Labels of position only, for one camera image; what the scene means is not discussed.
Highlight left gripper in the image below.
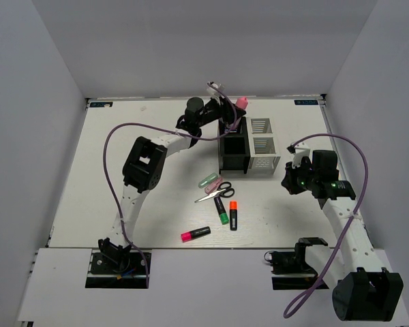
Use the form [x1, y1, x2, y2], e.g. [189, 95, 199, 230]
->
[198, 95, 247, 128]

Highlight pink eraser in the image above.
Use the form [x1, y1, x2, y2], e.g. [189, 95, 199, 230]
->
[235, 97, 249, 110]

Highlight green correction tape dispenser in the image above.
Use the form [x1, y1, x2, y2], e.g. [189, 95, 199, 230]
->
[198, 173, 219, 189]

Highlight orange highlighter marker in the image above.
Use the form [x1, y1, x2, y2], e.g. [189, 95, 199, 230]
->
[229, 201, 238, 231]

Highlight black handled scissors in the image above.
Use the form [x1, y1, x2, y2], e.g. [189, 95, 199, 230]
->
[195, 181, 235, 203]

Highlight pink correction tape dispenser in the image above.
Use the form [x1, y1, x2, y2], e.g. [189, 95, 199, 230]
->
[204, 176, 223, 194]

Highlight green highlighter marker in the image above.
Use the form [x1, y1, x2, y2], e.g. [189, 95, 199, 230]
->
[214, 196, 229, 225]

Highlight pink highlighter marker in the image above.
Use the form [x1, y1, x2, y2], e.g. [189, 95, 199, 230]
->
[180, 226, 211, 243]

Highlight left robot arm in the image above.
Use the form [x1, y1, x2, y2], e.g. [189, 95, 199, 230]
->
[98, 97, 248, 273]

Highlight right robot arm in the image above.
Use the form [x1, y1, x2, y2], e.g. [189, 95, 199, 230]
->
[282, 146, 404, 322]

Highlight black mesh organizer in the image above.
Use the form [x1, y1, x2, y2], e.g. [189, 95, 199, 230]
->
[218, 117, 251, 174]

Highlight white mesh organizer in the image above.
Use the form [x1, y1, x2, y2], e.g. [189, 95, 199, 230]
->
[246, 117, 281, 174]

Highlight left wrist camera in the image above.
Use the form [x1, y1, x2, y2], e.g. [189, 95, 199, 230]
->
[207, 82, 224, 98]

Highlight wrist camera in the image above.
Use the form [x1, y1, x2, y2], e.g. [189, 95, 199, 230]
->
[287, 142, 311, 168]
[207, 82, 224, 98]

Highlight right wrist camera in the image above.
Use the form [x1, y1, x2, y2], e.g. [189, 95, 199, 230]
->
[287, 142, 311, 168]

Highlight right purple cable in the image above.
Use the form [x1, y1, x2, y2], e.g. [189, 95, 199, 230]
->
[283, 133, 369, 320]

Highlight purple cable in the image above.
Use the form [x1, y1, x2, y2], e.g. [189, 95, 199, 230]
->
[103, 82, 247, 289]
[283, 133, 369, 320]

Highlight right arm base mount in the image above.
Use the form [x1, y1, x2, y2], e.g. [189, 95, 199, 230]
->
[264, 237, 328, 290]

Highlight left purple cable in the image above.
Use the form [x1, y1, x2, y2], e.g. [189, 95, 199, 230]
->
[103, 82, 247, 289]

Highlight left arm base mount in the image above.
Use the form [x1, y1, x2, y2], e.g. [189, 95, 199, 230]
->
[85, 251, 151, 290]

